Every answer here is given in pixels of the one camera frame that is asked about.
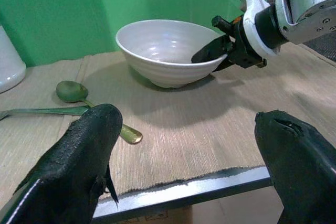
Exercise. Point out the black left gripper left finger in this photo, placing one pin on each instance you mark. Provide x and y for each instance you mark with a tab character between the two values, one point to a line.
71	161

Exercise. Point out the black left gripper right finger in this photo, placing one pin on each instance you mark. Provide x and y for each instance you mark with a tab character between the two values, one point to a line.
299	161

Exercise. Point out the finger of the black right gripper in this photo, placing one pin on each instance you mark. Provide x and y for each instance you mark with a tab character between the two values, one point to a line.
212	51
227	65

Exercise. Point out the white ribbed ceramic bowl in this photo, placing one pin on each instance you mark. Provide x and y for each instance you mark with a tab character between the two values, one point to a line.
162	43

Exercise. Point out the gold metal spoon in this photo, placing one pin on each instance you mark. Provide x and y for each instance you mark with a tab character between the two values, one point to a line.
71	91

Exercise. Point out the beige woven placemat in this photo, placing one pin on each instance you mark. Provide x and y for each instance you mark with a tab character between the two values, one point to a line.
183	134
31	87

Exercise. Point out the white ceramic vessel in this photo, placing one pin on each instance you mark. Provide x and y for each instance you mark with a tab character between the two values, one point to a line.
10	72

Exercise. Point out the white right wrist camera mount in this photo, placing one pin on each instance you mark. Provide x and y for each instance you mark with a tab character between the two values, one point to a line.
252	6

